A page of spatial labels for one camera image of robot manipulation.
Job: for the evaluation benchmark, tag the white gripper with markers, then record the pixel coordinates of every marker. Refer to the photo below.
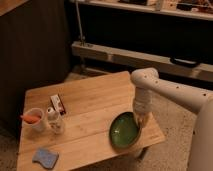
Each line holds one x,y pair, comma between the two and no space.
142,106

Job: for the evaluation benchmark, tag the green ceramic bowl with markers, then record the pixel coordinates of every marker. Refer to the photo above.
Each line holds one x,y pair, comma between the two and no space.
124,131

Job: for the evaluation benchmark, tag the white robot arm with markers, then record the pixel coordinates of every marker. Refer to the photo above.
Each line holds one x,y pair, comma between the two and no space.
196,100

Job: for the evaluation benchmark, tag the grey shelf ledge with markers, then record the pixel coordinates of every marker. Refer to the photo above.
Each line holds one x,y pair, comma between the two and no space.
141,60

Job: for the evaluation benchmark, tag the wooden table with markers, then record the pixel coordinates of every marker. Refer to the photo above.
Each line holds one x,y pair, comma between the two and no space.
91,105

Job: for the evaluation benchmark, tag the red white snack box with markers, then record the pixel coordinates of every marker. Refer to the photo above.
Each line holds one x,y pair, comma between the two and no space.
57,104

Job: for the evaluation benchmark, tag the metal pole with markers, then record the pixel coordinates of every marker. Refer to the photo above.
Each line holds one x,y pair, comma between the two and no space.
82,38

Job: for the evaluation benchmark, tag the blue sponge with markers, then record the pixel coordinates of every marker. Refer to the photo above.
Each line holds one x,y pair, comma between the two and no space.
45,158

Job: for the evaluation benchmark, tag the white mug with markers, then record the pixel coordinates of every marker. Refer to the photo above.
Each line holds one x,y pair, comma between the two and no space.
40,125

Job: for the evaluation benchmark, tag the orange carrot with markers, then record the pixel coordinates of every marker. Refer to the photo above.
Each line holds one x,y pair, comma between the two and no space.
30,118

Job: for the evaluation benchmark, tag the black handle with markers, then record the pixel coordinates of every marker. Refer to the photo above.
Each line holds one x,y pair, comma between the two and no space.
184,63

